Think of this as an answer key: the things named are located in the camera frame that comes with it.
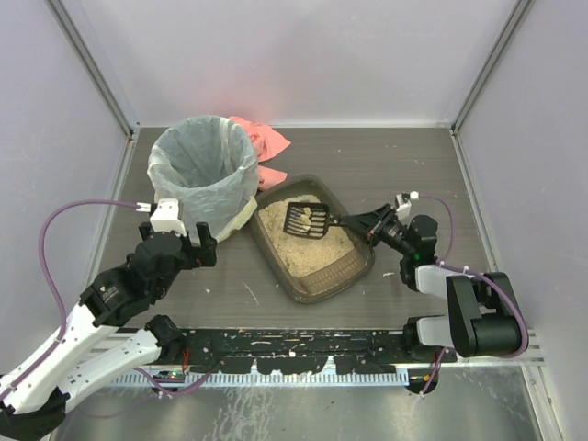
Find pink cloth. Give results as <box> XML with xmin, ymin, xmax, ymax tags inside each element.
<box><xmin>230</xmin><ymin>116</ymin><xmax>291</xmax><ymax>191</ymax></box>

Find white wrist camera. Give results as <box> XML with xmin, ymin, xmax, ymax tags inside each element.
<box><xmin>394</xmin><ymin>191</ymin><xmax>419</xmax><ymax>221</ymax></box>
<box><xmin>150</xmin><ymin>198</ymin><xmax>187</xmax><ymax>237</ymax></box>

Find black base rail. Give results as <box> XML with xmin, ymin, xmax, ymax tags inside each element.
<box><xmin>181</xmin><ymin>326</ymin><xmax>410</xmax><ymax>376</ymax></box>

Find dark translucent litter box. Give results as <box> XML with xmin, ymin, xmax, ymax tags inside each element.
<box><xmin>249</xmin><ymin>175</ymin><xmax>375</xmax><ymax>303</ymax></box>

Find trash bin with white liner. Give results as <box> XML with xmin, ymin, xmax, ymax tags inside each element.
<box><xmin>147</xmin><ymin>116</ymin><xmax>260</xmax><ymax>242</ymax></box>

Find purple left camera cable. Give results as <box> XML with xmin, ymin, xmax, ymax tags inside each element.
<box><xmin>0</xmin><ymin>199</ymin><xmax>152</xmax><ymax>391</ymax></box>

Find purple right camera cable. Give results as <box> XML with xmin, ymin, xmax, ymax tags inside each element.
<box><xmin>417</xmin><ymin>193</ymin><xmax>529</xmax><ymax>359</ymax></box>

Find black litter scoop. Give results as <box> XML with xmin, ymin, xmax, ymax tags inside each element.
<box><xmin>283</xmin><ymin>202</ymin><xmax>347</xmax><ymax>240</ymax></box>

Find aluminium frame post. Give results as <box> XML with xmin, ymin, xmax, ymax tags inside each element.
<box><xmin>450</xmin><ymin>0</ymin><xmax>535</xmax><ymax>137</ymax></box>
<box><xmin>45</xmin><ymin>0</ymin><xmax>137</xmax><ymax>138</ymax></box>

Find purple camera cable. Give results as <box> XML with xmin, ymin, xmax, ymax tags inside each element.
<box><xmin>417</xmin><ymin>193</ymin><xmax>529</xmax><ymax>359</ymax></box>
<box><xmin>0</xmin><ymin>199</ymin><xmax>152</xmax><ymax>391</ymax></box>

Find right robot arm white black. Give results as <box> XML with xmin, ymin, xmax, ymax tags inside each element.
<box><xmin>337</xmin><ymin>205</ymin><xmax>529</xmax><ymax>357</ymax></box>

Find white slotted cable duct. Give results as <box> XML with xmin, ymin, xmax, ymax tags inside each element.
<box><xmin>109</xmin><ymin>369</ymin><xmax>410</xmax><ymax>388</ymax></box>

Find right aluminium frame post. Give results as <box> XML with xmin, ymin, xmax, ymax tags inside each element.
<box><xmin>450</xmin><ymin>0</ymin><xmax>535</xmax><ymax>137</ymax></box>

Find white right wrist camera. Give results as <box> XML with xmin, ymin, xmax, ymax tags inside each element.
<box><xmin>394</xmin><ymin>191</ymin><xmax>419</xmax><ymax>221</ymax></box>

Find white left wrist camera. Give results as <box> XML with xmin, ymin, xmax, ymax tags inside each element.
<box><xmin>150</xmin><ymin>198</ymin><xmax>187</xmax><ymax>237</ymax></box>

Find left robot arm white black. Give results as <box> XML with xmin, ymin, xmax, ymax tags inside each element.
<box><xmin>1</xmin><ymin>222</ymin><xmax>217</xmax><ymax>440</ymax></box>

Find left aluminium frame post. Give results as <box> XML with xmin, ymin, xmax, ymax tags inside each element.
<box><xmin>45</xmin><ymin>0</ymin><xmax>137</xmax><ymax>138</ymax></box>

